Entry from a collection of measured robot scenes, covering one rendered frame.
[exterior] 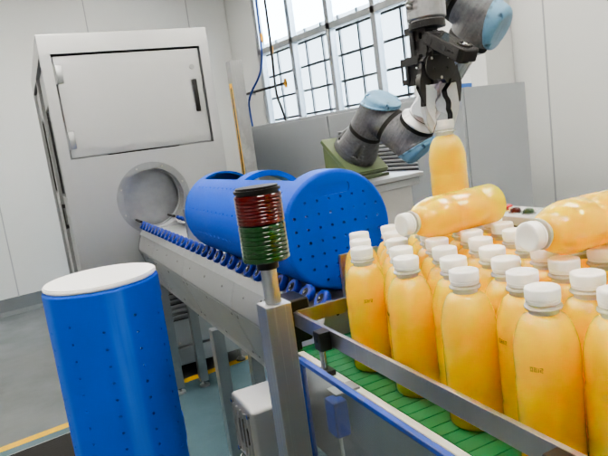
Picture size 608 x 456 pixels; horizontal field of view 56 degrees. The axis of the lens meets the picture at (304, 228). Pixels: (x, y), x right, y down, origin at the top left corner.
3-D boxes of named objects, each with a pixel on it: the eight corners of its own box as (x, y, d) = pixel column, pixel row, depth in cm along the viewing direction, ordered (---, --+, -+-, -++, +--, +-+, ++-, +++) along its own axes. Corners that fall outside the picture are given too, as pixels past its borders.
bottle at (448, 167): (476, 227, 113) (467, 125, 110) (438, 232, 113) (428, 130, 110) (468, 222, 120) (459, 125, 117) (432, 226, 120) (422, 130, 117)
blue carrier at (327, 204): (263, 239, 221) (251, 165, 216) (396, 274, 143) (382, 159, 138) (192, 255, 209) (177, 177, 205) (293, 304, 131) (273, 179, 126)
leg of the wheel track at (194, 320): (208, 382, 334) (190, 277, 324) (211, 385, 329) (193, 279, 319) (198, 385, 331) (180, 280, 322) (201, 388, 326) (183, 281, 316)
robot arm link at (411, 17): (452, -7, 110) (418, -6, 106) (454, 17, 110) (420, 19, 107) (428, 3, 116) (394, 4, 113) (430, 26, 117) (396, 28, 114)
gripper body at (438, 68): (432, 86, 120) (426, 26, 118) (460, 80, 112) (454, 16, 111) (402, 90, 117) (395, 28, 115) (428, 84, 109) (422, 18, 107)
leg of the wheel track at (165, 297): (185, 389, 328) (166, 283, 318) (187, 393, 323) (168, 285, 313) (175, 393, 326) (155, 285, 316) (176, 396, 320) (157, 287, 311)
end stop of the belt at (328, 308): (453, 280, 132) (452, 267, 131) (456, 280, 131) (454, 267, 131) (297, 324, 115) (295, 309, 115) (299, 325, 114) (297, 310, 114)
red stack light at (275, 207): (273, 216, 81) (270, 189, 81) (292, 220, 75) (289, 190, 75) (231, 225, 78) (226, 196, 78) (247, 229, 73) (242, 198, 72)
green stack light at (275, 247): (279, 251, 82) (273, 217, 81) (298, 257, 76) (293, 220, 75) (236, 261, 79) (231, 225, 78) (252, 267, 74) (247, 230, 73)
